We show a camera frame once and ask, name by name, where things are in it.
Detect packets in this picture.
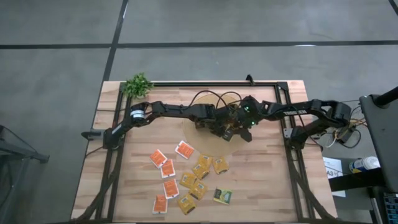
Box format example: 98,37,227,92
211,157,230,175

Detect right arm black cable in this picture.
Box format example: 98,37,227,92
216,91,243,110

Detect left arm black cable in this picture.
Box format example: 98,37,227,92
188,90,224,108

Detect yellow cable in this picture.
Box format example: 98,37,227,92
335,119,368,141

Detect grey metal stand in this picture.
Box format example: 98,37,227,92
0,124,50,224

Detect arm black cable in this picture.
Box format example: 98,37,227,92
216,91,243,110
188,90,224,108

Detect green plant in white pot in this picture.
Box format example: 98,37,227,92
121,72,155,100

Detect yellow tea packet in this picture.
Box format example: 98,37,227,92
188,180,209,201
177,193,197,215
192,163,210,180
179,172,198,189
197,154,214,170

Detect wooden tea organizer box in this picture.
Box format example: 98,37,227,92
193,118,240,130

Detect black keyboard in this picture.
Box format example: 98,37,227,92
382,192,398,224

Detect white paper sheet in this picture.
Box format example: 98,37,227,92
322,157,347,198

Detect white bottle with blue label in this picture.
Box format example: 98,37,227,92
348,156,381,174

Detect green tea packet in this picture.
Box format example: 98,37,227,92
213,187,233,205

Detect black power supply brick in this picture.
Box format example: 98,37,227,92
337,126,354,144

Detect black cart shelf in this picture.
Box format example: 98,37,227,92
328,167,388,192

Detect round woven placemat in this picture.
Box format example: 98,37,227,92
182,93,249,158

